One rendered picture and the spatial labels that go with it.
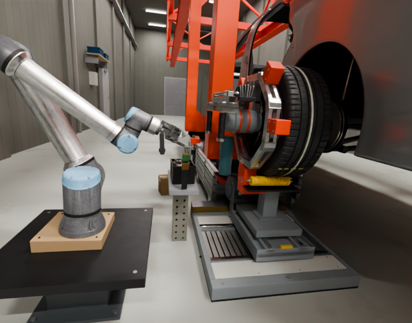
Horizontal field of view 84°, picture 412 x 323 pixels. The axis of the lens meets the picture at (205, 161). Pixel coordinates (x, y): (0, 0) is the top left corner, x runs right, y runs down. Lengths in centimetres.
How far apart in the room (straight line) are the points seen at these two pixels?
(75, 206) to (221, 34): 141
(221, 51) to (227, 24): 18
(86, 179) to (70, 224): 21
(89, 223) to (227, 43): 144
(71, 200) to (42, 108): 42
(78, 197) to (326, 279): 128
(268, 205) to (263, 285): 50
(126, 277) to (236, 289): 56
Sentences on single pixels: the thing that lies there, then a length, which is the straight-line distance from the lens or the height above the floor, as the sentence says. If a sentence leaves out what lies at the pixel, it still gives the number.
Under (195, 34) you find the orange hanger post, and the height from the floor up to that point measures 194.
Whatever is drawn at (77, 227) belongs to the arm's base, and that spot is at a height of 39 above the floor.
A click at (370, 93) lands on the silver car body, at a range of 123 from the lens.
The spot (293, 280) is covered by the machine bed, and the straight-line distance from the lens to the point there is 140.
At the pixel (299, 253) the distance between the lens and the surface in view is 152.
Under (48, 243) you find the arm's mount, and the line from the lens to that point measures 118.
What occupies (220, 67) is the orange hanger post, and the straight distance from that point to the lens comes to 178.
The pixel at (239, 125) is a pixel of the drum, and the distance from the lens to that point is 134.
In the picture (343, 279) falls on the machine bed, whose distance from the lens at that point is 156.
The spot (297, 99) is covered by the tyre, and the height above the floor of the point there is 98.
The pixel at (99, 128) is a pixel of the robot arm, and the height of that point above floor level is 80.
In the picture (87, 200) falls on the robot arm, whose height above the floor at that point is 51.
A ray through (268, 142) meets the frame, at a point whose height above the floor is 77.
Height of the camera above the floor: 92
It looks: 14 degrees down
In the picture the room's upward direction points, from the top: 4 degrees clockwise
